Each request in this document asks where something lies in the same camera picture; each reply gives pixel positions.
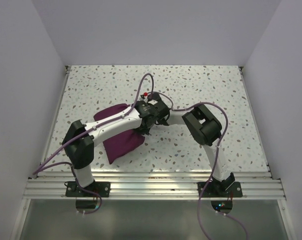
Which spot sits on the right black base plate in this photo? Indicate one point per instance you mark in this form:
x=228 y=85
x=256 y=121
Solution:
x=215 y=190

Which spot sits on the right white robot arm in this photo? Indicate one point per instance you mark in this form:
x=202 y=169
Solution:
x=207 y=131

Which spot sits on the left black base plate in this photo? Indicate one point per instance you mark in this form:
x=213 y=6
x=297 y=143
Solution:
x=97 y=187

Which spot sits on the aluminium frame rail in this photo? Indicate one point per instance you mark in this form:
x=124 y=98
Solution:
x=155 y=185

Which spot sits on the purple cloth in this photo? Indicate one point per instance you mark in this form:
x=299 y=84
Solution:
x=123 y=143

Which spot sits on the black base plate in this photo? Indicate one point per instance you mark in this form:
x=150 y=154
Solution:
x=97 y=187
x=215 y=190

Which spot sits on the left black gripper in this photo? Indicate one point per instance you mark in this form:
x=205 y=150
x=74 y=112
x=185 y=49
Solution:
x=142 y=131

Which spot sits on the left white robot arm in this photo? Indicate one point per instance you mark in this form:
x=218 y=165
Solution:
x=121 y=130

